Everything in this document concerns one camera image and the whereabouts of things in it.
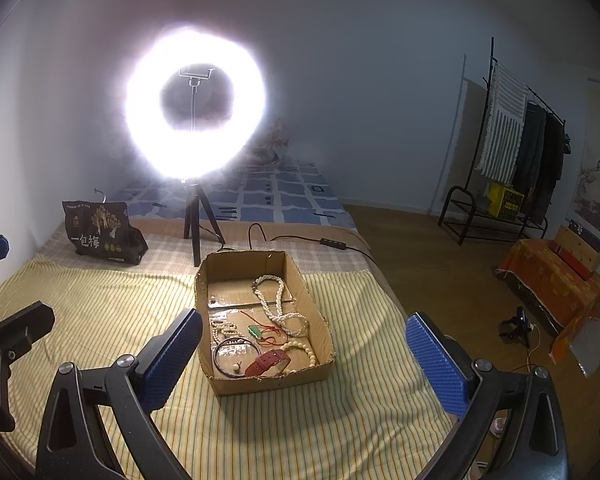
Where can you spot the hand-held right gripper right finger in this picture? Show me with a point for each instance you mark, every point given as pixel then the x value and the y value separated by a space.
pixel 437 360

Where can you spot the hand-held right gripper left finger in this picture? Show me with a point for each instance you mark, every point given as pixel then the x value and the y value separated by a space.
pixel 172 355

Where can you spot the blue bangle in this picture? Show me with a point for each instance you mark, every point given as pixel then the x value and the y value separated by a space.
pixel 223 342

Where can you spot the cardboard box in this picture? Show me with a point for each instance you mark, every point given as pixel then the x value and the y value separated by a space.
pixel 260 385

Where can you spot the yellow striped blanket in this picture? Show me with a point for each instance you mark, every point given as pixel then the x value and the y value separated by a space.
pixel 130 300

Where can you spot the small black device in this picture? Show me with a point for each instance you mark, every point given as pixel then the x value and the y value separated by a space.
pixel 517 327

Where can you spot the plaid bed sheet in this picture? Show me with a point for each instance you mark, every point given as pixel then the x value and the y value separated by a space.
pixel 170 250

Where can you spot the black snack bag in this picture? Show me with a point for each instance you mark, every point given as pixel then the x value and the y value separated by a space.
pixel 100 230

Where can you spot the black tripod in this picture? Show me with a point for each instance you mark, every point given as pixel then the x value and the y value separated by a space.
pixel 196 240

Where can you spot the orange covered table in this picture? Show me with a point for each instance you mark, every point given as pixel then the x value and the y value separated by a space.
pixel 540 275

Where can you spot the long red box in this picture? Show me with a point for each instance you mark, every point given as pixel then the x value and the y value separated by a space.
pixel 572 260

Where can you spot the yellow crate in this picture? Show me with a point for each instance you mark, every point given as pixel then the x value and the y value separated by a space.
pixel 505 200

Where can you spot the wooden board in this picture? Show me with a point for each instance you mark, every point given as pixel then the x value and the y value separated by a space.
pixel 587 255

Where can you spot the black garment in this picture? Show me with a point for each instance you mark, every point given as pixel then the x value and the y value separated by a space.
pixel 552 170

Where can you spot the dark green garment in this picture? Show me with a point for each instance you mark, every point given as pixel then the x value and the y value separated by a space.
pixel 529 150

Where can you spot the brown dried flowers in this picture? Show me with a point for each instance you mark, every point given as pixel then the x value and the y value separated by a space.
pixel 272 142

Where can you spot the striped white towel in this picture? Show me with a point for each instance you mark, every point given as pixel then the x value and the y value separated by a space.
pixel 500 130

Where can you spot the black metal clothes rack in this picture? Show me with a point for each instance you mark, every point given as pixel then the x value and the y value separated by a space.
pixel 491 85

